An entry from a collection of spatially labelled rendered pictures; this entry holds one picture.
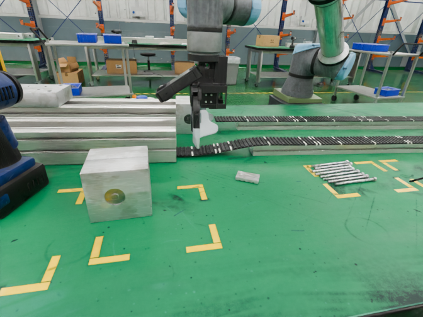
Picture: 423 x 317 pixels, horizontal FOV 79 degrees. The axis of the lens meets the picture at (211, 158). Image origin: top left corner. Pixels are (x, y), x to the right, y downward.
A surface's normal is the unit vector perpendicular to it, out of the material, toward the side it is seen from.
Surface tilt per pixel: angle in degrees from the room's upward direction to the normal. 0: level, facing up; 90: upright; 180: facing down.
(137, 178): 90
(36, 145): 90
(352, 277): 0
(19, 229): 0
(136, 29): 90
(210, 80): 90
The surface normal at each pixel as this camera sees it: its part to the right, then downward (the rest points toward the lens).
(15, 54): 0.20, 0.45
